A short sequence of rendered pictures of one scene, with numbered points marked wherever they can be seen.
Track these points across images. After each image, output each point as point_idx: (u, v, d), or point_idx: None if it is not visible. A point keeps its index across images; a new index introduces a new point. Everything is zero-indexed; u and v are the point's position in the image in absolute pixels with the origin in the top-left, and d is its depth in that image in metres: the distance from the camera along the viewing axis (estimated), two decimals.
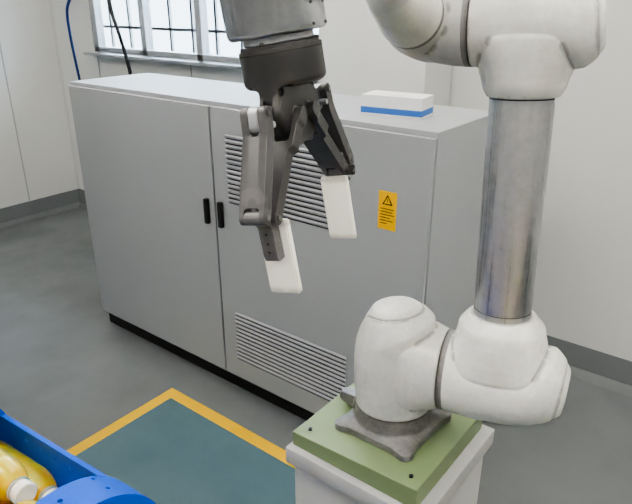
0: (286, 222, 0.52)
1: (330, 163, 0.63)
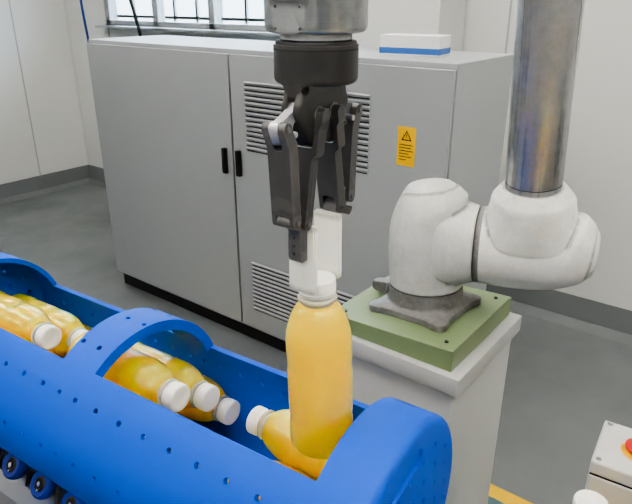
0: (316, 210, 0.62)
1: (301, 199, 0.57)
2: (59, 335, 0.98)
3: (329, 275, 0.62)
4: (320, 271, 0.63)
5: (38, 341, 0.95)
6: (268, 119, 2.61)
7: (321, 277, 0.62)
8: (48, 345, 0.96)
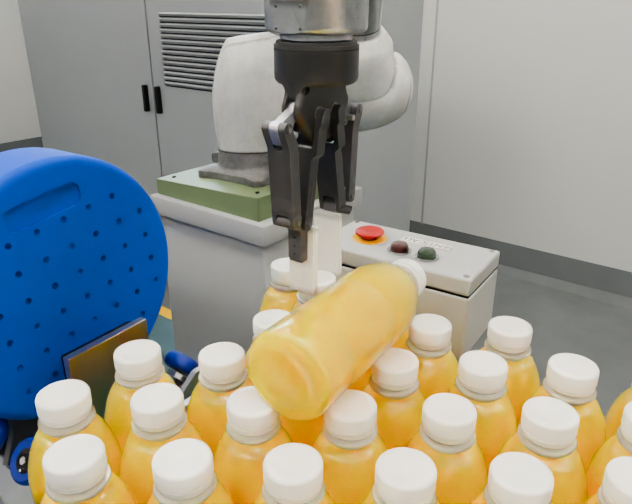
0: (316, 210, 0.62)
1: (301, 199, 0.57)
2: None
3: (329, 275, 0.62)
4: (320, 271, 0.63)
5: None
6: (183, 50, 2.57)
7: (321, 277, 0.62)
8: None
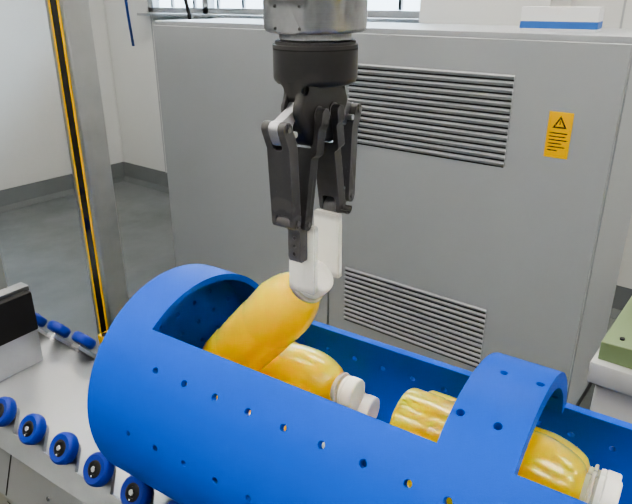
0: (316, 210, 0.62)
1: (300, 199, 0.57)
2: (326, 269, 0.63)
3: None
4: None
5: None
6: (377, 106, 2.30)
7: None
8: (320, 284, 0.61)
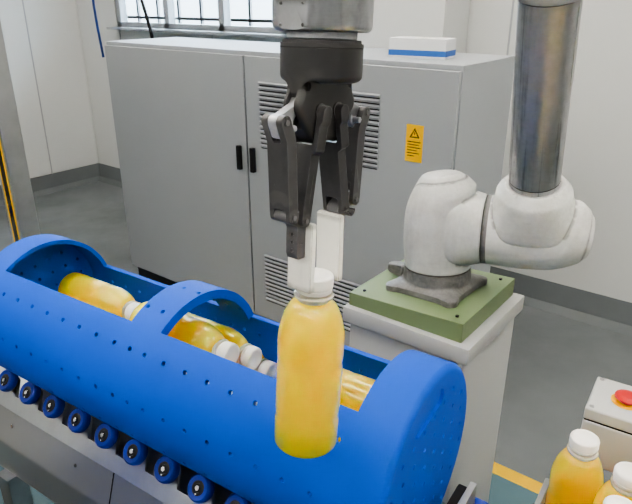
0: (320, 211, 0.62)
1: (301, 196, 0.57)
2: (324, 270, 0.63)
3: None
4: (629, 464, 0.80)
5: None
6: None
7: None
8: (318, 278, 0.61)
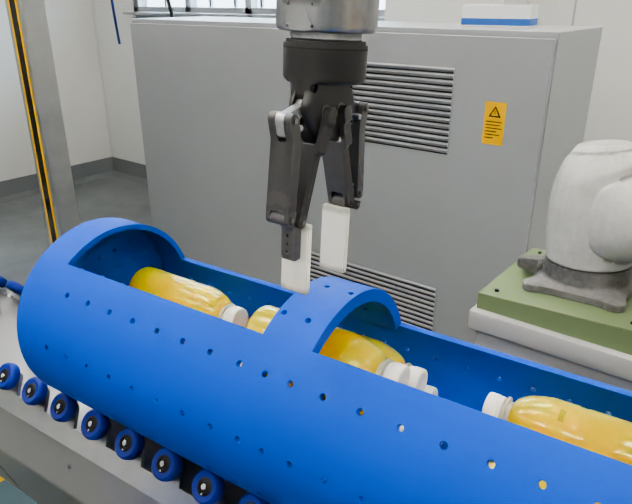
0: (325, 204, 0.63)
1: (297, 198, 0.56)
2: None
3: None
4: None
5: None
6: None
7: None
8: None
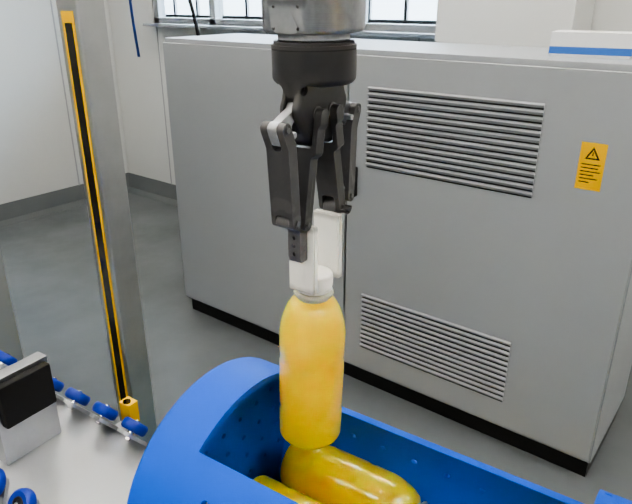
0: (316, 210, 0.62)
1: (300, 200, 0.57)
2: None
3: None
4: None
5: None
6: (398, 131, 2.22)
7: None
8: None
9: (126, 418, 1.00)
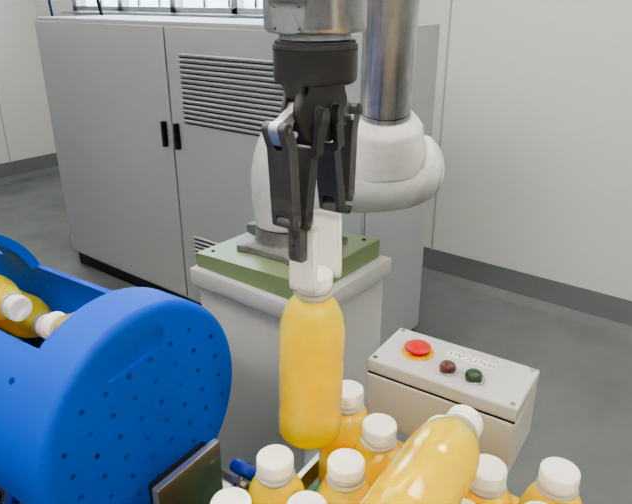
0: (316, 210, 0.62)
1: (300, 199, 0.57)
2: (283, 448, 0.64)
3: (390, 421, 0.69)
4: (381, 415, 0.69)
5: (261, 469, 0.62)
6: (202, 91, 2.63)
7: (383, 423, 0.68)
8: (278, 463, 0.62)
9: None
